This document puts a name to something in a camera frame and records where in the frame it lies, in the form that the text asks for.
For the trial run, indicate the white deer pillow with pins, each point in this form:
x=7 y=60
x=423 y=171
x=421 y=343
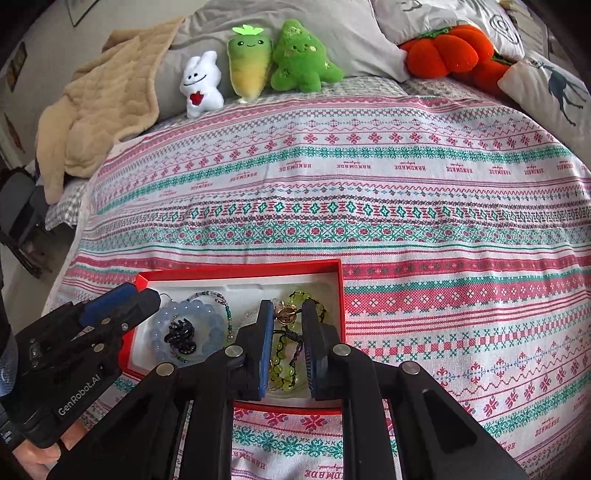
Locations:
x=553 y=97

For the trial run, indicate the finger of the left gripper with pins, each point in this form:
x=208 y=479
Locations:
x=108 y=302
x=134 y=306

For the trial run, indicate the red jewelry box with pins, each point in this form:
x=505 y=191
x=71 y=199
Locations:
x=244 y=286

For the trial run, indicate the grey pillow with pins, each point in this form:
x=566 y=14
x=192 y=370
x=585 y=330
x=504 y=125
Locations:
x=348 y=29

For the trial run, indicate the person left hand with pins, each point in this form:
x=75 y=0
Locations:
x=37 y=462

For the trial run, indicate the orange pumpkin plush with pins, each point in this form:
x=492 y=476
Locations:
x=463 y=52

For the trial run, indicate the white bunny plush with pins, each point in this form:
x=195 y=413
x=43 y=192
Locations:
x=199 y=84

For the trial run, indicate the patterned handmade bedspread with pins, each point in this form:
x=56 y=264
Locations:
x=463 y=228

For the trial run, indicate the white printed pillow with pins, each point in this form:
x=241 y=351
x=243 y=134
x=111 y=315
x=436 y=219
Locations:
x=402 y=21

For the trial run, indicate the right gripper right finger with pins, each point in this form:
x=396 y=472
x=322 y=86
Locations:
x=398 y=422

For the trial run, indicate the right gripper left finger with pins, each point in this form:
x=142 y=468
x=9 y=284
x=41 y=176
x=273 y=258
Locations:
x=177 y=422

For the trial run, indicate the yellow green carrot plush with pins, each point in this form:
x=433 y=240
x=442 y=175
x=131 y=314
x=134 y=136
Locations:
x=250 y=55

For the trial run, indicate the beige fleece blanket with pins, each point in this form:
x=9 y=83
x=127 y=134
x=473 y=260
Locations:
x=108 y=100

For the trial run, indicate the green tree plush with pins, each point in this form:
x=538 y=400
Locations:
x=302 y=61

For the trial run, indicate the gold rings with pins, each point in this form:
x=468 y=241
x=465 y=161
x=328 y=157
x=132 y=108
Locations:
x=287 y=313

